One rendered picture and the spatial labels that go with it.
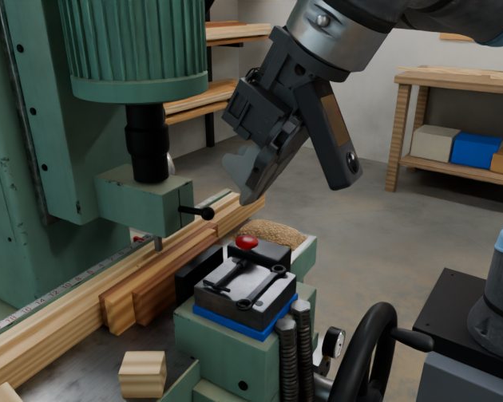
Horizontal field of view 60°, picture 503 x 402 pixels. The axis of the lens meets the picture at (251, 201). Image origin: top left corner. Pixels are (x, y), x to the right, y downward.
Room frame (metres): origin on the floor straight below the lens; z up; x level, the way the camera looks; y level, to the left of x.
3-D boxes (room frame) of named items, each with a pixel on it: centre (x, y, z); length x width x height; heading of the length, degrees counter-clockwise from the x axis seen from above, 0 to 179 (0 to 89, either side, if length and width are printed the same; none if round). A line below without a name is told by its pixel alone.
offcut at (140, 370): (0.38, 0.12, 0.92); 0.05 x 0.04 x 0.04; 91
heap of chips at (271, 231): (0.73, -0.03, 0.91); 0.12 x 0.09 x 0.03; 59
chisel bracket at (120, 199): (0.61, 0.16, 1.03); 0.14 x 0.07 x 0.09; 59
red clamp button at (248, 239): (0.50, 0.01, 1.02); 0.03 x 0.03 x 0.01
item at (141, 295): (0.56, 0.11, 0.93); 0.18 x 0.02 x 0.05; 149
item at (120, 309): (0.56, 0.13, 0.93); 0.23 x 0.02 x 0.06; 149
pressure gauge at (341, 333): (0.71, -0.17, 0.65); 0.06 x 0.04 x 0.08; 149
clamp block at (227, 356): (0.46, 0.00, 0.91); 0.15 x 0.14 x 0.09; 149
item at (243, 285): (0.47, 0.00, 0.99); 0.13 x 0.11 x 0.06; 149
